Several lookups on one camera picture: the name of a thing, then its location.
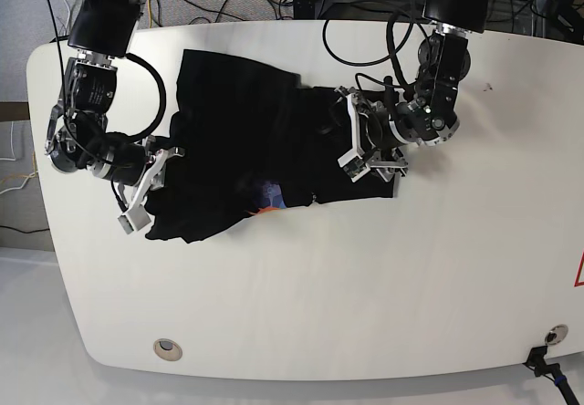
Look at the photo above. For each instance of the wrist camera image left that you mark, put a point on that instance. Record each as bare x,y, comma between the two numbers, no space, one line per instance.
134,220

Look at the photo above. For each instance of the silver table grommet right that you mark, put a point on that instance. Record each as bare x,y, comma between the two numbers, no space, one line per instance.
556,335

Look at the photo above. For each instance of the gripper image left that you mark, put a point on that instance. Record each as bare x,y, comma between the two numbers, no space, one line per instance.
128,164

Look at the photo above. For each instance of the silver table grommet left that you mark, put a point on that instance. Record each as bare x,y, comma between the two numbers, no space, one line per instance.
167,350

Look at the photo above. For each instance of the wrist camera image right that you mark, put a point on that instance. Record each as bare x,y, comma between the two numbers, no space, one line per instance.
353,165

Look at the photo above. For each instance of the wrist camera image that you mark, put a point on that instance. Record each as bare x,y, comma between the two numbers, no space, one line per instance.
134,220
353,165

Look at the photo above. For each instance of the silver table grommet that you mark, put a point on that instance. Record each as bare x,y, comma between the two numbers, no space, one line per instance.
167,350
556,335

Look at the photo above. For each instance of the black T-shirt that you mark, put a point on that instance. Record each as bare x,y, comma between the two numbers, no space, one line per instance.
244,127

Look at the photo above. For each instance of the robot arm image left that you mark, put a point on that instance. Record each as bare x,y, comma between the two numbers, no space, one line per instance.
77,136

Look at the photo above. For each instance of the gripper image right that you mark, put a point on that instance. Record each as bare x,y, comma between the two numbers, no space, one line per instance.
386,129

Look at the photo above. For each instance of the black clamp with cable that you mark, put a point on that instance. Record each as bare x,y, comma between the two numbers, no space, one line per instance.
536,362

